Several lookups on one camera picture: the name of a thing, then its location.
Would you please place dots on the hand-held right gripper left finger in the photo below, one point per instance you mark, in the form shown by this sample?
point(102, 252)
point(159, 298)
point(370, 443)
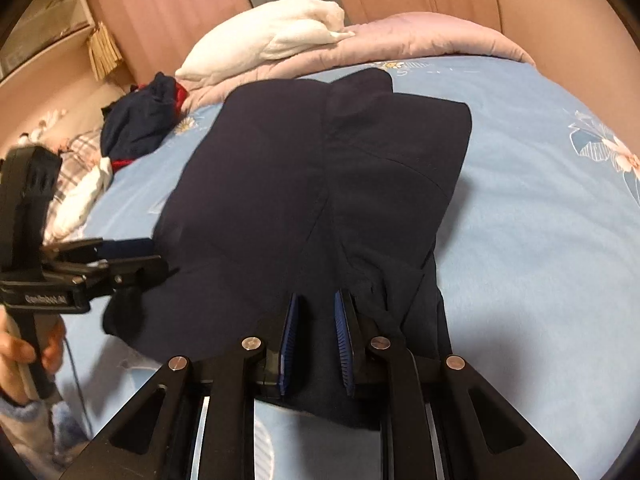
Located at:
point(287, 350)

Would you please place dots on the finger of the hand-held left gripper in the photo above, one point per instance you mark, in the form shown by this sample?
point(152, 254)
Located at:
point(120, 248)
point(135, 272)

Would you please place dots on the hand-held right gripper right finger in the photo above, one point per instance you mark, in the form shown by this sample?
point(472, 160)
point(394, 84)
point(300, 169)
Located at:
point(345, 345)

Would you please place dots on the navy polo shirt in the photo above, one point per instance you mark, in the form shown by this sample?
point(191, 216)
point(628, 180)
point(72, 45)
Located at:
point(300, 185)

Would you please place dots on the navy and red clothes pile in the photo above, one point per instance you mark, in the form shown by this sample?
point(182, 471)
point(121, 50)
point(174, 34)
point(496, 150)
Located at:
point(135, 120)

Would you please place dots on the person's left hand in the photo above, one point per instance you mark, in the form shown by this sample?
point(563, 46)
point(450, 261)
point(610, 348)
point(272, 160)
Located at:
point(15, 350)

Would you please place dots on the white cloth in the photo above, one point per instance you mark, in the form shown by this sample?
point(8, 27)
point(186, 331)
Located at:
point(82, 200)

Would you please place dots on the plaid cloth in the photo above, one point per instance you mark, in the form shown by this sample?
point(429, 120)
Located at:
point(75, 160)

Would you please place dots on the straw tassel bundle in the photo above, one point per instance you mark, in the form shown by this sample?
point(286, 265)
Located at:
point(104, 52)

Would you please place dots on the blue floral bedsheet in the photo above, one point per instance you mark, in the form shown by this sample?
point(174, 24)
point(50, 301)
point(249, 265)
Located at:
point(525, 260)

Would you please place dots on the wooden shelf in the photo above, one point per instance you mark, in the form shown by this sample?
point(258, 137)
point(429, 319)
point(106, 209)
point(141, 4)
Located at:
point(45, 20)

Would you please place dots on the pink curtain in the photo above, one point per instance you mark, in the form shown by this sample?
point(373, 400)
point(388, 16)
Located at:
point(175, 5)

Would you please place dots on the white pillow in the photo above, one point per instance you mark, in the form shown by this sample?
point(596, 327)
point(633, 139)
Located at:
point(260, 35)

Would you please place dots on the pink quilt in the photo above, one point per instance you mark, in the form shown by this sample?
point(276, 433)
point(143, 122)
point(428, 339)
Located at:
point(415, 37)

